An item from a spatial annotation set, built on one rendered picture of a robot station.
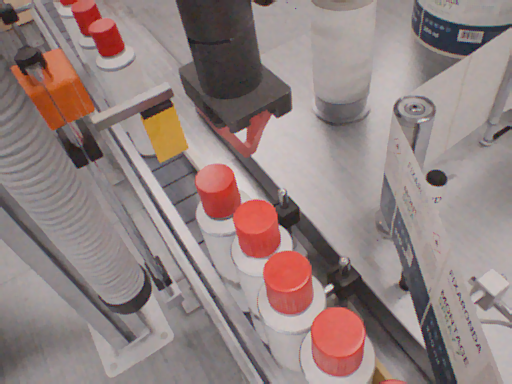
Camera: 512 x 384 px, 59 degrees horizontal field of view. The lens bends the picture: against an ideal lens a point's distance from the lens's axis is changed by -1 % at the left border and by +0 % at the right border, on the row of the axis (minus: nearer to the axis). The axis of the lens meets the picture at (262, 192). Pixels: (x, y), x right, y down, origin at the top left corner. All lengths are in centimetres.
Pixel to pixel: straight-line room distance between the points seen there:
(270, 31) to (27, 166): 83
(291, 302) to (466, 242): 31
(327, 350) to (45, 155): 19
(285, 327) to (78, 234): 16
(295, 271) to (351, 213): 29
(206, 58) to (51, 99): 13
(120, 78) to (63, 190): 39
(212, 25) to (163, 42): 69
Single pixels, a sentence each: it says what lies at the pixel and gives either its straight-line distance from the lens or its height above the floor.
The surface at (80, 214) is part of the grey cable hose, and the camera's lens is 24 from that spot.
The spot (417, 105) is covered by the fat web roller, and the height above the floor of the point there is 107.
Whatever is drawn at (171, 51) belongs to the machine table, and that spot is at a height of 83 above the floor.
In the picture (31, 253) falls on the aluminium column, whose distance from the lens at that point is 42.
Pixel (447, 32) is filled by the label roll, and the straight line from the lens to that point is 82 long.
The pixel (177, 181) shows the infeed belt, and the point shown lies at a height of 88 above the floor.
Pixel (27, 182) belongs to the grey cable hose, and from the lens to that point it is 22.
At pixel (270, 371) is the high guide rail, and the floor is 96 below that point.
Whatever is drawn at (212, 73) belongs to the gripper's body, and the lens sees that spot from 38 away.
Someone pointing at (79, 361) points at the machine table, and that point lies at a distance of 62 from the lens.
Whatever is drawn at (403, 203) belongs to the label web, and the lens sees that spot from 45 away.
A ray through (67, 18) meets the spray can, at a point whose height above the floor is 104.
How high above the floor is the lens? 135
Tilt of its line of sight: 51 degrees down
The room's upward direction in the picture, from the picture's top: 11 degrees counter-clockwise
